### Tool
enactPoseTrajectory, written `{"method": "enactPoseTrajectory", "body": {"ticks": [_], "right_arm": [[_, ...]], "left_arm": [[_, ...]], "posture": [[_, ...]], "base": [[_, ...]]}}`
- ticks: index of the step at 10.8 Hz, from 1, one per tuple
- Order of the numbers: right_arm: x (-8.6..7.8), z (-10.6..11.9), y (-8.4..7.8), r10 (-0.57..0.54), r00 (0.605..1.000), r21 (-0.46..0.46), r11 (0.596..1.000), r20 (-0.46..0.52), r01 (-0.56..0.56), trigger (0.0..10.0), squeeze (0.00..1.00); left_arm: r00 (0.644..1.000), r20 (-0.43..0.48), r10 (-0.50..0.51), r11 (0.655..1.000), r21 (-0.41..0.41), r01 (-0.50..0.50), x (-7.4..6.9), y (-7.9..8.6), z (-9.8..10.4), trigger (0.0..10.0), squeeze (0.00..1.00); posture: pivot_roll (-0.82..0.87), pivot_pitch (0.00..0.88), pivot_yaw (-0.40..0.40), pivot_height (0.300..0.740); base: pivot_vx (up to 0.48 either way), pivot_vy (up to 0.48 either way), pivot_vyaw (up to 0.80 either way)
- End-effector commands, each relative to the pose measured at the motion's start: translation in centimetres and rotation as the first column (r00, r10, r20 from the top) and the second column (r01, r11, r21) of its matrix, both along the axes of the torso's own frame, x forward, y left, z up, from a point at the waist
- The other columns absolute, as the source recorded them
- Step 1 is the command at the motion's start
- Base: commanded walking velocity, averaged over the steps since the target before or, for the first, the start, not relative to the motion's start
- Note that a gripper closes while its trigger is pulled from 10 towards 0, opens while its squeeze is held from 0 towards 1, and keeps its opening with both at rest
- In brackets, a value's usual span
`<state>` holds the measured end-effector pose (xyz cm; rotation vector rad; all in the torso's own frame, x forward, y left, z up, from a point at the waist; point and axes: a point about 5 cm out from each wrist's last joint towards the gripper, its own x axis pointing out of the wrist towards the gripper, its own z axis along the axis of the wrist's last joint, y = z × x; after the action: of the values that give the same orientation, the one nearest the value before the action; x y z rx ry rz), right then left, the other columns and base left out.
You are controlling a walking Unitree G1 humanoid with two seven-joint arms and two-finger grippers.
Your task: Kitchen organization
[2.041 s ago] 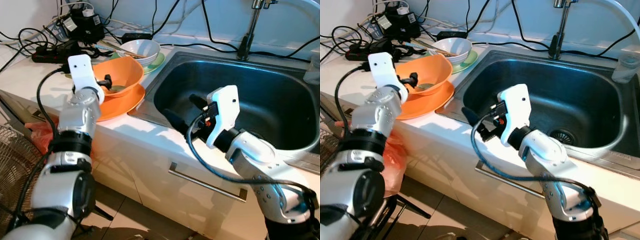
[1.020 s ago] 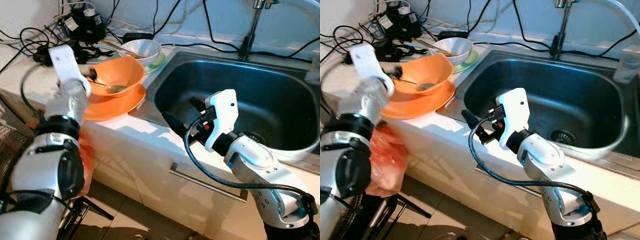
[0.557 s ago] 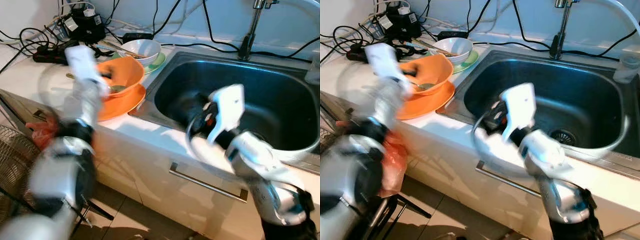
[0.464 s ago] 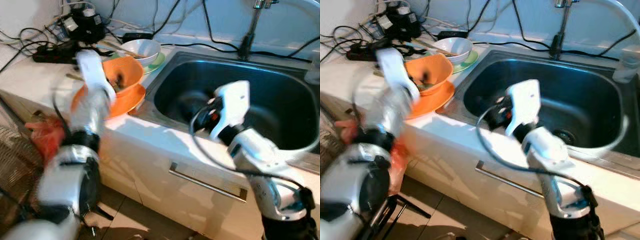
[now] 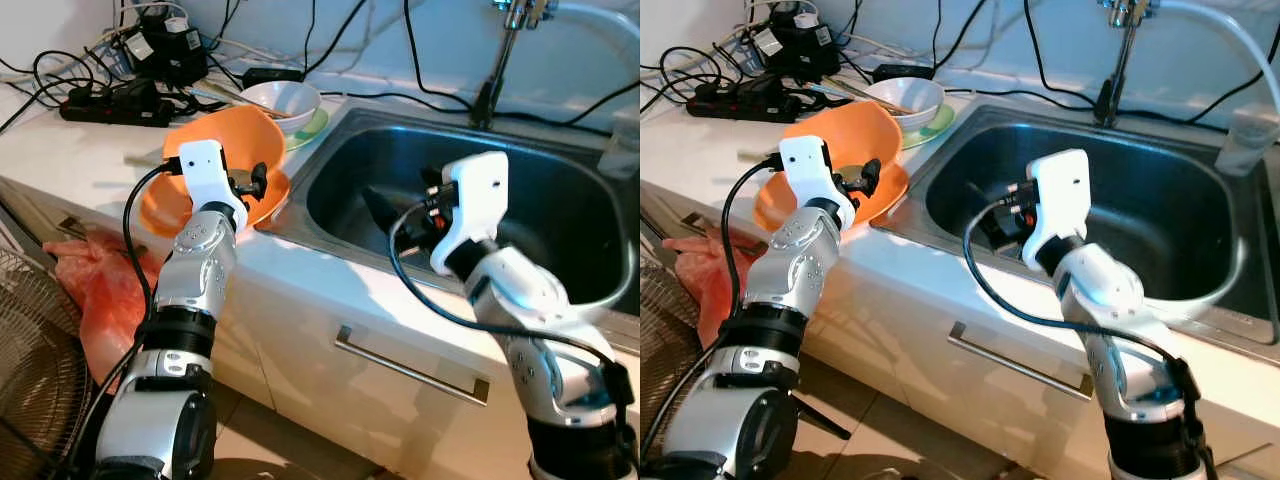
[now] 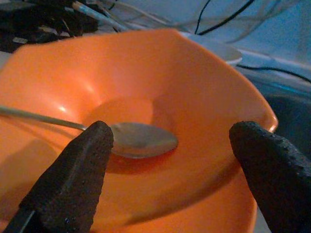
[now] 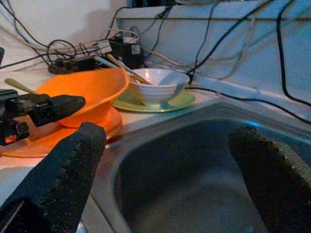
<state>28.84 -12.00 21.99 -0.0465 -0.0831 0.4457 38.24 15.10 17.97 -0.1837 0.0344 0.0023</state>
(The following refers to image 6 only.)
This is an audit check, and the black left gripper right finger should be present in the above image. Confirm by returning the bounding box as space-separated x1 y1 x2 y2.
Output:
229 121 311 233

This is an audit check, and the stainless steel kitchen sink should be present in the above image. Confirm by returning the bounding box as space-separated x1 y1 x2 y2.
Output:
245 72 311 156

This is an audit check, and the wooden chopstick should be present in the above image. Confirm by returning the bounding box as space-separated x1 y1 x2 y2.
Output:
71 1 131 32

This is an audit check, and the metal spoon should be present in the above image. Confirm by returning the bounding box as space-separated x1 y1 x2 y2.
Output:
0 105 179 160

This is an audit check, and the orange plastic bowl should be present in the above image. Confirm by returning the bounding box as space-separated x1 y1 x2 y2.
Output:
0 28 279 219

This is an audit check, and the white ceramic bowl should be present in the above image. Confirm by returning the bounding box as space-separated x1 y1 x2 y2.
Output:
179 31 243 65

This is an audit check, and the black wall cable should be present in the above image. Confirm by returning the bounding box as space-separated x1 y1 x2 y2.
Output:
235 63 311 83
194 0 257 36

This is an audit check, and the orange plastic plate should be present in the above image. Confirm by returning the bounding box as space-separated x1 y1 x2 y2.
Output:
89 167 258 233

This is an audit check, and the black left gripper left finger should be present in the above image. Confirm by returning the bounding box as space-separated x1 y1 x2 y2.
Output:
4 120 114 233

